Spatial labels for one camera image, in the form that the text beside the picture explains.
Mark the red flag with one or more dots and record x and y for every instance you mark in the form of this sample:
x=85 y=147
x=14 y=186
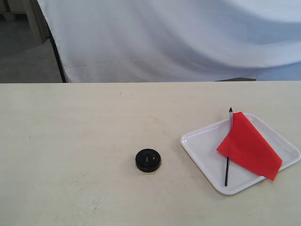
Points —
x=245 y=146

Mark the black round flag base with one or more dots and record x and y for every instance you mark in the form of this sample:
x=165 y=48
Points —
x=148 y=160

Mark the white plastic tray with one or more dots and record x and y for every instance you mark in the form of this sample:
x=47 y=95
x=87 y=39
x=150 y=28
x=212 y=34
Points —
x=201 y=145

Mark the white backdrop cloth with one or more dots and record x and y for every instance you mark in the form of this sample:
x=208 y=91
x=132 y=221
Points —
x=176 y=40

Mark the black backdrop stand pole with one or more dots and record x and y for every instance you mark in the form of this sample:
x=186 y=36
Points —
x=57 y=57

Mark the beige wooden cabinet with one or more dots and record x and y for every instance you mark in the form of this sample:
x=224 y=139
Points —
x=11 y=8

